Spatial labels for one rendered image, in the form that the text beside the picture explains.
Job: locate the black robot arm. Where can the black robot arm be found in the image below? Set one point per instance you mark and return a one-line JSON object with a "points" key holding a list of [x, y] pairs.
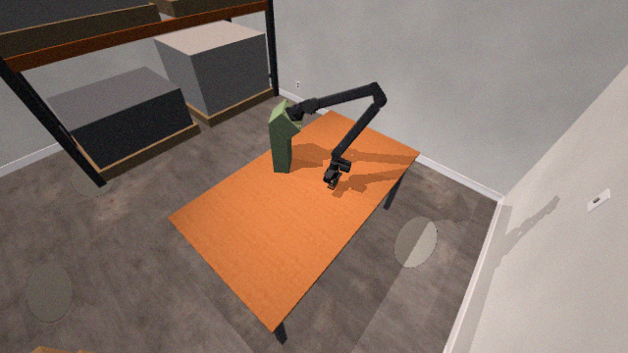
{"points": [[309, 107]]}

